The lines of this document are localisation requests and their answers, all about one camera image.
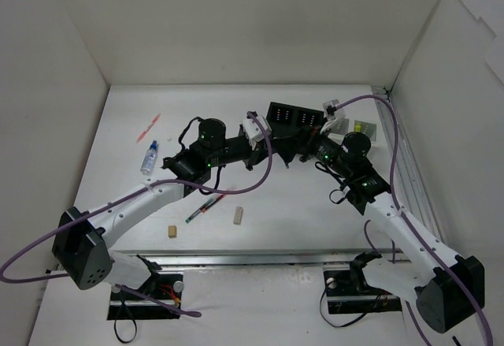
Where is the green gel pen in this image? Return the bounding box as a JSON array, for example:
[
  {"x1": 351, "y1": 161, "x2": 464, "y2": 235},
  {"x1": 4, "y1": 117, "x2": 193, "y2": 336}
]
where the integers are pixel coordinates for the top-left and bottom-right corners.
[{"x1": 185, "y1": 203, "x2": 209, "y2": 224}]

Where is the orange-red gel pen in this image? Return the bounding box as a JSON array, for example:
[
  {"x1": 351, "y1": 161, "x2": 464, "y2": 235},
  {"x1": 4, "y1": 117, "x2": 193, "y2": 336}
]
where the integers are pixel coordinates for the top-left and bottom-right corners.
[{"x1": 200, "y1": 194, "x2": 225, "y2": 212}]

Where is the small blue-capped spray bottle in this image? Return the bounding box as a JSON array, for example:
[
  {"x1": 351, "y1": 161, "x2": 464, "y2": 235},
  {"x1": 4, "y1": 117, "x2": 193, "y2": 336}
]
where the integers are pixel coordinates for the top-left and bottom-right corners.
[{"x1": 140, "y1": 140, "x2": 158, "y2": 176}]

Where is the red gel pen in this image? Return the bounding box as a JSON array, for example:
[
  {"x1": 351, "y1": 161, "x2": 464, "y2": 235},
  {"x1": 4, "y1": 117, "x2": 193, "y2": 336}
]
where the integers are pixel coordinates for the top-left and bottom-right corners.
[{"x1": 135, "y1": 113, "x2": 161, "y2": 143}]

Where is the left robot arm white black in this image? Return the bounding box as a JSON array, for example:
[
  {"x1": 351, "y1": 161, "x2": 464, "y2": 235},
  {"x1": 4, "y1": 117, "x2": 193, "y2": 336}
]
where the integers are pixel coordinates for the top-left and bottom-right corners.
[{"x1": 52, "y1": 117, "x2": 295, "y2": 299}]

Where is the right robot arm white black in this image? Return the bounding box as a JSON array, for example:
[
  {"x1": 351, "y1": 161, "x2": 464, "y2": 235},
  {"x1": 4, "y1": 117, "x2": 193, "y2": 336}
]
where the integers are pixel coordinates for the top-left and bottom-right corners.
[{"x1": 302, "y1": 132, "x2": 485, "y2": 333}]

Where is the black slotted organizer container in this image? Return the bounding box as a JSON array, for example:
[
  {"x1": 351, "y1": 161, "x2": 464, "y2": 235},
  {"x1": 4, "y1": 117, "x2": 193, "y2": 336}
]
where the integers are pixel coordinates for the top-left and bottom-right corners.
[{"x1": 266, "y1": 102, "x2": 324, "y2": 147}]

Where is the white slotted organizer container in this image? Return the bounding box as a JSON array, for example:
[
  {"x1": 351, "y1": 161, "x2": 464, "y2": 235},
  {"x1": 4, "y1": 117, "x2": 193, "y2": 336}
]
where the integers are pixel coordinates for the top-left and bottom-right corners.
[{"x1": 328, "y1": 118, "x2": 377, "y2": 147}]

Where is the long beige eraser block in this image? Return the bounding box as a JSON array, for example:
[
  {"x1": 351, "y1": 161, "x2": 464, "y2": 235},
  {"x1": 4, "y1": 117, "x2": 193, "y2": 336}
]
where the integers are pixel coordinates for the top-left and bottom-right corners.
[{"x1": 233, "y1": 206, "x2": 243, "y2": 225}]

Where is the small tan eraser block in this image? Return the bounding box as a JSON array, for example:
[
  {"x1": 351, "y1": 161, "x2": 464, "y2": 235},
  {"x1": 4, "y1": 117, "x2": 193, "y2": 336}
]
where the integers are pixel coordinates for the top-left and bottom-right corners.
[{"x1": 167, "y1": 225, "x2": 177, "y2": 239}]

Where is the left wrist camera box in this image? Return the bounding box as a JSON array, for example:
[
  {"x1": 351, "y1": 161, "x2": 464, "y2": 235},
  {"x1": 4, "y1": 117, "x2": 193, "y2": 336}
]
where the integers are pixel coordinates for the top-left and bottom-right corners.
[{"x1": 241, "y1": 115, "x2": 272, "y2": 147}]

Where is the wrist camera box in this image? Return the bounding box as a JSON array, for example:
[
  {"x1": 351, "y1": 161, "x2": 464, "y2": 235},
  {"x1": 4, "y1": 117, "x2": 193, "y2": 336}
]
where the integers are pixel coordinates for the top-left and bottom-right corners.
[
  {"x1": 321, "y1": 99, "x2": 346, "y2": 134},
  {"x1": 241, "y1": 115, "x2": 272, "y2": 147}
]

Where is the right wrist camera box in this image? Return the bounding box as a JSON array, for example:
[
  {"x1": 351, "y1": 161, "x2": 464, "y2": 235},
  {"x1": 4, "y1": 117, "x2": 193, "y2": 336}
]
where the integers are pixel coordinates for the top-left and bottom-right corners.
[{"x1": 321, "y1": 99, "x2": 346, "y2": 134}]

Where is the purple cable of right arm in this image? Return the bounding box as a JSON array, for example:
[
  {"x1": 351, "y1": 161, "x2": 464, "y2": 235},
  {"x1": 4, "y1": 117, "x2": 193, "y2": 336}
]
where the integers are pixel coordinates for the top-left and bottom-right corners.
[{"x1": 334, "y1": 94, "x2": 493, "y2": 346}]

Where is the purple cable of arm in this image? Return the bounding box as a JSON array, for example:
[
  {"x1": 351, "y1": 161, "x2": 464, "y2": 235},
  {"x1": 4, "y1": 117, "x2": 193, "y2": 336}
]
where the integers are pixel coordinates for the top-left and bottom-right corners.
[
  {"x1": 0, "y1": 110, "x2": 275, "y2": 318},
  {"x1": 334, "y1": 94, "x2": 493, "y2": 346}
]

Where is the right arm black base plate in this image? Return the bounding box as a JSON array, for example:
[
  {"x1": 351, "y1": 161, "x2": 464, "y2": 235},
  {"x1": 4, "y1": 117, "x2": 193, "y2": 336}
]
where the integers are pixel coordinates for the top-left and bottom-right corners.
[{"x1": 323, "y1": 270, "x2": 402, "y2": 315}]

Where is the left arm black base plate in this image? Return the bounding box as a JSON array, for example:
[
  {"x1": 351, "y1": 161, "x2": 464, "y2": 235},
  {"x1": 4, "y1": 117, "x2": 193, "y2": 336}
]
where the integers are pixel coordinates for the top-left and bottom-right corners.
[{"x1": 106, "y1": 273, "x2": 185, "y2": 322}]

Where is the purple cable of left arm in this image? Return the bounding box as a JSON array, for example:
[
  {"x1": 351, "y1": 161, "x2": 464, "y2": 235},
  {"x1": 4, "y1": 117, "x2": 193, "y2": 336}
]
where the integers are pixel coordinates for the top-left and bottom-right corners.
[{"x1": 0, "y1": 110, "x2": 275, "y2": 318}]

